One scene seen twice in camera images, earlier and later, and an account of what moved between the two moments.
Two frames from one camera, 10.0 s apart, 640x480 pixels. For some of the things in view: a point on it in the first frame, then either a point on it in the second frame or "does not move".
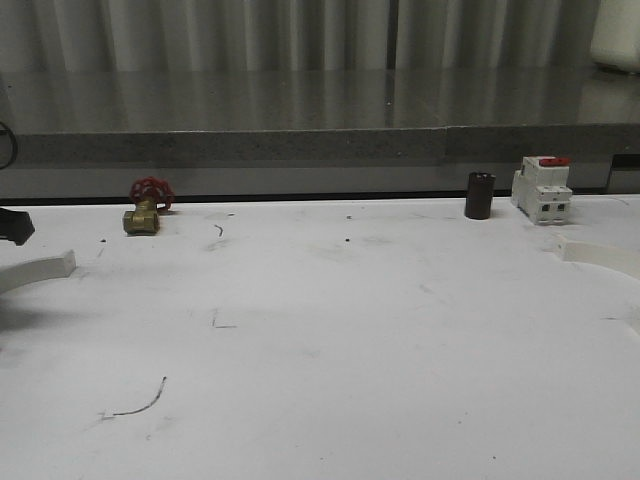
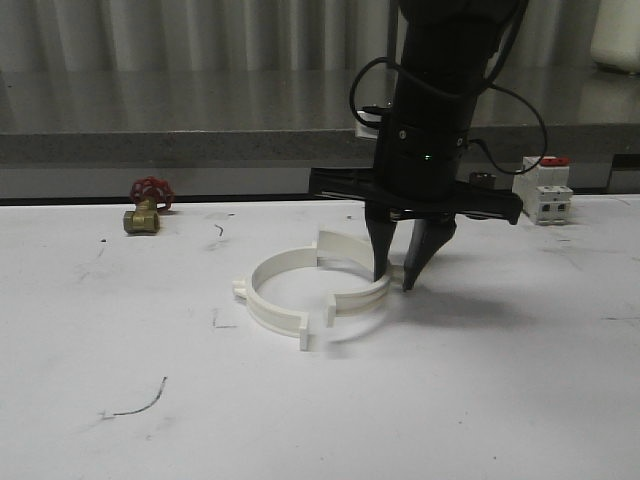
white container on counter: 615,39 does not move
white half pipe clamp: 17,274 → 277,318
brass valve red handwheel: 148,192 does not move
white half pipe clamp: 626,261 → 345,251
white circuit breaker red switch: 541,189 does not move
